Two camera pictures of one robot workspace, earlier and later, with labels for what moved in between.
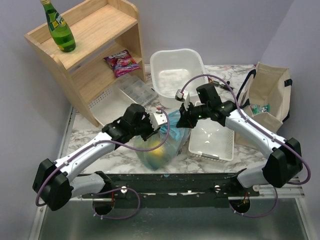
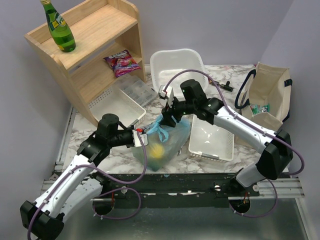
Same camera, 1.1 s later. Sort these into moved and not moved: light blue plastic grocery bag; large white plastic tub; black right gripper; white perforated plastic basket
Moved: black right gripper
Not moved: white perforated plastic basket; light blue plastic grocery bag; large white plastic tub
